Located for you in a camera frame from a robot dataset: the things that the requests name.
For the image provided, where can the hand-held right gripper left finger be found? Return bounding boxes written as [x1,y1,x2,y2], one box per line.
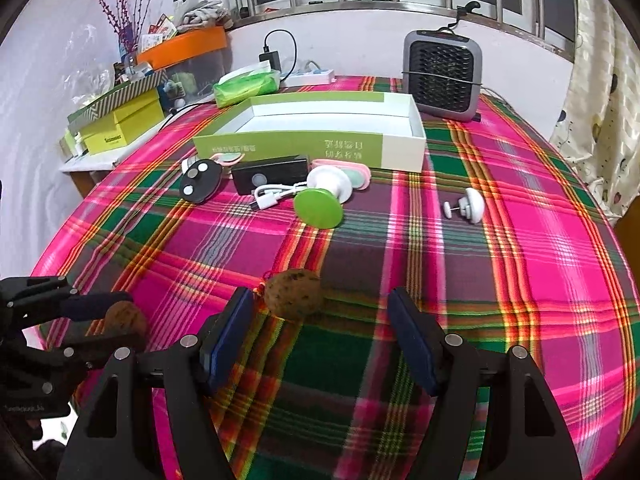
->
[57,287,256,480]

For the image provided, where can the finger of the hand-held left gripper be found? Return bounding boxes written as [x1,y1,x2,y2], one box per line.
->
[0,332,147,396]
[0,275,135,331]

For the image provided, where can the green and white cardboard box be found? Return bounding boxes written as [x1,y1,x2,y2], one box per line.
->
[192,92,427,172]

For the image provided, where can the black charger with cable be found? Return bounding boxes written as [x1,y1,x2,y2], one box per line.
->
[257,29,298,78]

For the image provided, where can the white usb cable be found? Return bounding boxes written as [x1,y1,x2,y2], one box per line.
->
[251,181,308,212]

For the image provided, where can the black rectangular device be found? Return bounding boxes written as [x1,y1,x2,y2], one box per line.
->
[231,155,312,195]

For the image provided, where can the clear container with orange lid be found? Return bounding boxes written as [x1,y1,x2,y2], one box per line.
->
[136,26,232,97]

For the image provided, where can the pink clip case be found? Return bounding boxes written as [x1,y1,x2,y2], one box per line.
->
[311,158,372,192]

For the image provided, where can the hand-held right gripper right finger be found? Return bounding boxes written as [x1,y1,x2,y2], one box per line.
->
[387,287,583,480]

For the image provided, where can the brown walnut with red string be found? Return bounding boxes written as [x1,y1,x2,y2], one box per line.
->
[257,269,326,321]

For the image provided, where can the grey fan heater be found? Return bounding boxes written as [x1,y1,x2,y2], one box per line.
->
[402,29,484,123]

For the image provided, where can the white dome gadget with pin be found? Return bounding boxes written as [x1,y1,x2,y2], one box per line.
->
[442,187,486,222]

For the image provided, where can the green tissue pack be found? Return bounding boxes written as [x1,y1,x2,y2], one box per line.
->
[213,60,282,109]

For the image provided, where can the black oval key fob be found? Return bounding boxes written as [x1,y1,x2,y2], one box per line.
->
[179,159,223,205]

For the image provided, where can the white knitted gloves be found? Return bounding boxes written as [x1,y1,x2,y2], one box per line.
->
[177,0,236,32]

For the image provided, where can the white power strip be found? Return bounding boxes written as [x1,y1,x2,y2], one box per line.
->
[280,61,336,87]

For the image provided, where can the striped cardboard box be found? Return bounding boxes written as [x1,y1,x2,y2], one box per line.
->
[67,67,168,128]

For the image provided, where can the green and white round gadget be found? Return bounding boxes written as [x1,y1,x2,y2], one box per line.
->
[293,166,354,229]

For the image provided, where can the white side table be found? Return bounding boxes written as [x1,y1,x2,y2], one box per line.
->
[59,100,201,198]

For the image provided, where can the purple flower branches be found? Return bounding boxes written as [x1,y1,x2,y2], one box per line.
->
[91,0,168,56]

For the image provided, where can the yellow-green cardboard box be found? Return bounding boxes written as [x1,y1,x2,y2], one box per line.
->
[79,89,167,157]

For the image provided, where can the plaid tablecloth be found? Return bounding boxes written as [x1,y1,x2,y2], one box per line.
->
[37,75,640,480]

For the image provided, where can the cream patterned curtain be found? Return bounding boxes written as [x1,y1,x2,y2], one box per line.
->
[549,0,640,221]

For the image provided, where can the round brown walnut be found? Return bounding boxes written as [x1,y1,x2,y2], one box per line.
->
[104,301,148,346]

